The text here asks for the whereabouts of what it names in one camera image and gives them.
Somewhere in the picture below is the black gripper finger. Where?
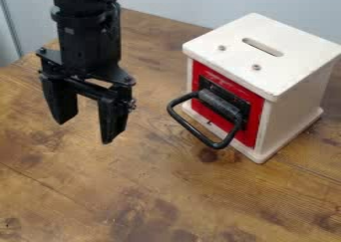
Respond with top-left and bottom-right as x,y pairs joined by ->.
99,98 -> 130,144
40,76 -> 79,124

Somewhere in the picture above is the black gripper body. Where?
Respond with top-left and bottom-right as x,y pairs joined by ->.
36,18 -> 136,102

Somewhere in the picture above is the black metal drawer handle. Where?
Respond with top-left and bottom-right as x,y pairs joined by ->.
166,88 -> 245,150

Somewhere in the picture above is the red drawer front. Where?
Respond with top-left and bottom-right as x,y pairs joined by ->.
191,61 -> 263,148

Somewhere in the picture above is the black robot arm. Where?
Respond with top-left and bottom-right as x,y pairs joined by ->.
36,0 -> 136,143

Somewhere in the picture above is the white wooden drawer box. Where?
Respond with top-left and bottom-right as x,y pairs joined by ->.
182,13 -> 341,163

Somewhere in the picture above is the grey vertical wall strip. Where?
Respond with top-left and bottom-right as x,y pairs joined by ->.
0,0 -> 24,57

